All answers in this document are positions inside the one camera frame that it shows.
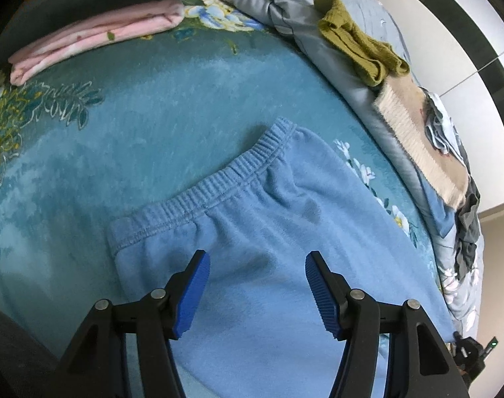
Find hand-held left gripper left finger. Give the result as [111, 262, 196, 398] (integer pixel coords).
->
[55, 250, 211, 398]

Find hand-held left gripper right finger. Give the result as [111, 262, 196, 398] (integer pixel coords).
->
[305, 251, 470, 398]

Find blue sweat pants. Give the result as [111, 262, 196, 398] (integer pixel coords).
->
[107, 117, 453, 398]

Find grey garment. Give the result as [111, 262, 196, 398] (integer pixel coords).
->
[453, 133, 482, 283]

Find blue cloth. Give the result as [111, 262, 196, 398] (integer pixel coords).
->
[421, 178, 457, 237]

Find beige fuzzy sweater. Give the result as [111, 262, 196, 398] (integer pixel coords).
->
[374, 74, 470, 210]

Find light blue shirt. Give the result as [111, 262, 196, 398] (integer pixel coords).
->
[423, 91, 468, 158]

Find green knitted sweater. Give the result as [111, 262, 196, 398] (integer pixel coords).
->
[313, 0, 411, 88]

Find pink folded garment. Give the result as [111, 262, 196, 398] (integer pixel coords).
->
[7, 0, 186, 88]

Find grey-blue daisy print duvet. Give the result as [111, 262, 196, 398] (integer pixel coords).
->
[212, 0, 482, 341]

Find white wardrobe with black stripe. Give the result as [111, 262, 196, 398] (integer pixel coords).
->
[360, 0, 504, 216]

